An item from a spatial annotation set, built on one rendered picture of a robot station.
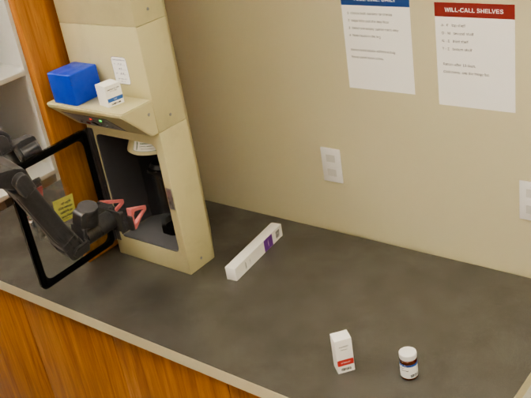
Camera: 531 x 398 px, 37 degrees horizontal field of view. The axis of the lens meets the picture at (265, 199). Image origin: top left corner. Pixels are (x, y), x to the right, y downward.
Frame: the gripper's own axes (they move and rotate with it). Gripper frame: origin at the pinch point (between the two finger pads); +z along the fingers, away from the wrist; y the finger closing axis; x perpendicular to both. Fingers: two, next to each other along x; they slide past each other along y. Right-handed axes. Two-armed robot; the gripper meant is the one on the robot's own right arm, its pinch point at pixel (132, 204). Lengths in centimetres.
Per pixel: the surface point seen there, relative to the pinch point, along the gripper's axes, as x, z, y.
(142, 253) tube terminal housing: 21.4, 4.0, 6.5
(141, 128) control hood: -27.6, -1.2, -13.7
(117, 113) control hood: -33.7, -5.8, -11.3
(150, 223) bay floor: 16.3, 13.2, 10.5
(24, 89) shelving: -6, 47, 112
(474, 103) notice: -24, 48, -87
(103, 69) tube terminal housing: -40.4, 5.0, 3.6
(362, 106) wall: -19, 48, -53
